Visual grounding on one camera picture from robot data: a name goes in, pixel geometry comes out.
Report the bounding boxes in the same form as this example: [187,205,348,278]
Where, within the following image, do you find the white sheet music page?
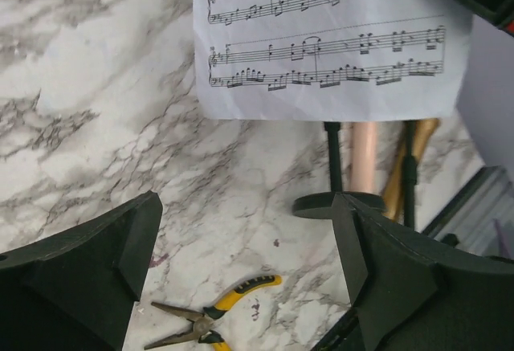
[194,0,473,121]

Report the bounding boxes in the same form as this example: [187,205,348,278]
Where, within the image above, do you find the gold toy microphone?
[382,118,441,228]

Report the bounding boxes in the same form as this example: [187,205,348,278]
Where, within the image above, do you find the yellow handled pliers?
[144,275,282,350]

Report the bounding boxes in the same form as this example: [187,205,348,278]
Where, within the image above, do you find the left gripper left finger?
[1,191,163,350]

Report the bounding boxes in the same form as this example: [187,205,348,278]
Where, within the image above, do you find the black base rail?
[422,166,513,259]

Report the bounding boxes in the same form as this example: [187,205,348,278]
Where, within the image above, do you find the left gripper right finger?
[316,194,513,350]

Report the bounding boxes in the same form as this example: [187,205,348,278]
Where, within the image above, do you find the black mic stand front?
[402,118,441,230]

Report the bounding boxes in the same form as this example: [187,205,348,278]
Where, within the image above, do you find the pink toy microphone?
[350,122,377,194]

